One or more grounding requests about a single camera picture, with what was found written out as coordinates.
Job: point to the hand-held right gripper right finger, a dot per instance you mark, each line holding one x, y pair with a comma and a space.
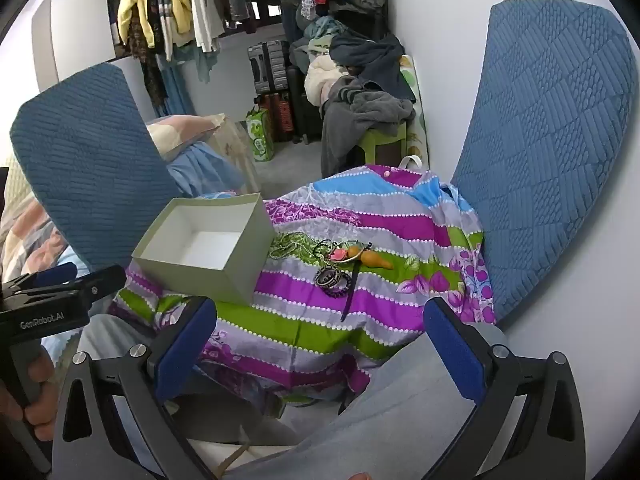
452, 355

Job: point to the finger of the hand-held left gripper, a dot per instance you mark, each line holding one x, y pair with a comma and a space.
102, 280
52, 274

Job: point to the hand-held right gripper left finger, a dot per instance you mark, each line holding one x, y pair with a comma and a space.
185, 352

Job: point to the white shallow box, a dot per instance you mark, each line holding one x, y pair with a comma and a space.
240, 280

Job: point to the orange gourd pendant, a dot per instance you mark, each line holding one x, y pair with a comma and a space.
372, 258

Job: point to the person's left hand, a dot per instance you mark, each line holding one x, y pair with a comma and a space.
37, 377

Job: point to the pale blue printed cloth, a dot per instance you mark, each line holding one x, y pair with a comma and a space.
60, 345

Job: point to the plaid pastel blanket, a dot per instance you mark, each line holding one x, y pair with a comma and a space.
25, 230

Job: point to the small blue quilted cushion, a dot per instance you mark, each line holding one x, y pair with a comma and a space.
90, 160

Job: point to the floral striped blanket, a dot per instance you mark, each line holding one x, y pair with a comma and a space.
310, 320

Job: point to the light blue bed sheet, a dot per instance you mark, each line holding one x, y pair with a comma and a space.
205, 170

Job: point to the pink and cream checked pillow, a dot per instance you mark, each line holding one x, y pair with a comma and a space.
180, 130

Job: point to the beige printed blanket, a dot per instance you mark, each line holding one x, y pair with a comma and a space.
237, 150

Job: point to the green shopping bag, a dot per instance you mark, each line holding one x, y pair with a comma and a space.
260, 135

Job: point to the green plastic stool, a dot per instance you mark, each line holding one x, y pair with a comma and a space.
382, 142

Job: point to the large blue quilted cushion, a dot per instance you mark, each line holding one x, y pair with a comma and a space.
540, 135

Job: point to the red suitcase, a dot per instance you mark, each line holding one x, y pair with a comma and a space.
277, 115

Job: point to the white cabinet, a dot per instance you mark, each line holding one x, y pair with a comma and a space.
80, 30

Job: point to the dark grey fleece garment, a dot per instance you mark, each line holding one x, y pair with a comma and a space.
360, 110

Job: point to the black suitcase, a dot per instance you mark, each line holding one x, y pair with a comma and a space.
302, 110

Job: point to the grey hard suitcase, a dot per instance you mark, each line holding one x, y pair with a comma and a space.
267, 65

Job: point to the row of hanging clothes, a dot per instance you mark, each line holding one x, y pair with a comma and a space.
175, 5

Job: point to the cream fleece garment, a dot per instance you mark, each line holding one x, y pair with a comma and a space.
320, 80

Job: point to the navy garment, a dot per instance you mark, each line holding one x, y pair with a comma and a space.
370, 57

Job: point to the pile of mixed clothes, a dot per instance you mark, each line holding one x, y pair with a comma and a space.
325, 30

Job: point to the printed board against wall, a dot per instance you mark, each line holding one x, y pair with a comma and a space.
417, 125

